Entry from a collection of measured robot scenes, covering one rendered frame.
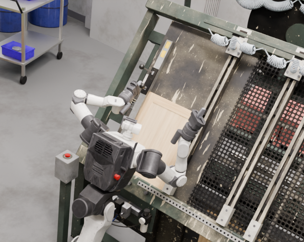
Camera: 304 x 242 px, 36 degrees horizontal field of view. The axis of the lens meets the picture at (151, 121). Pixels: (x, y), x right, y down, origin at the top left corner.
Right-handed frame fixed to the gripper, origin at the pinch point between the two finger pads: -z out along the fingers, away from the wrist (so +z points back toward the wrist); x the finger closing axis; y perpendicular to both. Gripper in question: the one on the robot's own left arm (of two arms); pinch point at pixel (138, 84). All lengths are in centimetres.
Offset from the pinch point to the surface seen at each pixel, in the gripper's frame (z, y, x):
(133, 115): 11.7, 1.2, 20.6
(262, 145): -3, 93, 7
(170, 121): 3.8, 27.7, 18.3
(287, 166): 2, 112, 10
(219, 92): -19, 52, -3
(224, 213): 37, 91, 33
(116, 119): 14.4, -13.6, 31.3
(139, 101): 2.5, 1.1, 14.7
